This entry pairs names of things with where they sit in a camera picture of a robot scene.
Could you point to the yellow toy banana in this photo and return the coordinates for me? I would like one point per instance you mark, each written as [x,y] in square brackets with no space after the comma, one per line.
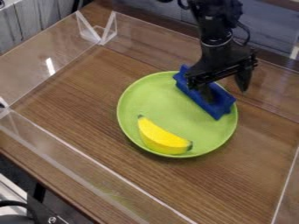
[159,139]

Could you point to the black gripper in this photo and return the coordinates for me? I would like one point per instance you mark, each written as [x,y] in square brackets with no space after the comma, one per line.
[221,62]

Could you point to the clear acrylic enclosure wall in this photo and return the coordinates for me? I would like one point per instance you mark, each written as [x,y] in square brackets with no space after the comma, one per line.
[61,85]

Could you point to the clear acrylic corner bracket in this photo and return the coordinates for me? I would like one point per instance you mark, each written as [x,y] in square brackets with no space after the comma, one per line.
[97,34]

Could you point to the black device with screw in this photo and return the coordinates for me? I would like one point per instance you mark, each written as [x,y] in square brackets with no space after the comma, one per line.
[43,215]

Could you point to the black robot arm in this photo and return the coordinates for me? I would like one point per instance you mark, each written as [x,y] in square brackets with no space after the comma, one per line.
[218,21]

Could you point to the blue plastic block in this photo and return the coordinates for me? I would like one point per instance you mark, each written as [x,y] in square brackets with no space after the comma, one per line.
[222,99]

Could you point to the green plate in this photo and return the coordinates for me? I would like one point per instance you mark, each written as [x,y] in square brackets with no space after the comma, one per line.
[155,98]

